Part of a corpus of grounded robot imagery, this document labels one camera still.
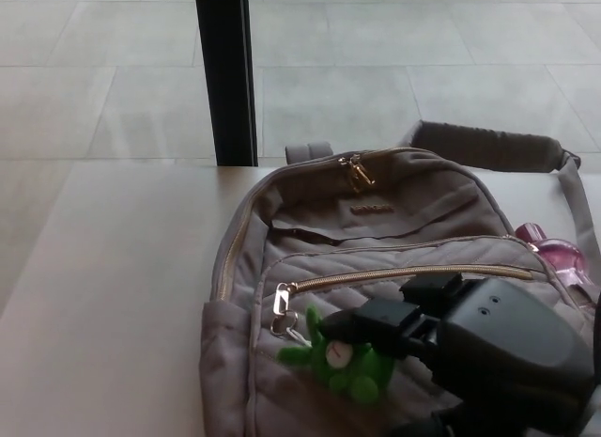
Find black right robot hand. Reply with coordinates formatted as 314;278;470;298
319;273;596;437

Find green plush rabbit keychain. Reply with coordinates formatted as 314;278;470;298
270;304;391;402

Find grey quilted backpack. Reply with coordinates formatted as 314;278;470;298
197;119;601;437

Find pink translucent water bottle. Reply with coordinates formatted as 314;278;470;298
514;222;601;316

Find black vertical post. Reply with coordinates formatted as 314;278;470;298
193;0;259;168

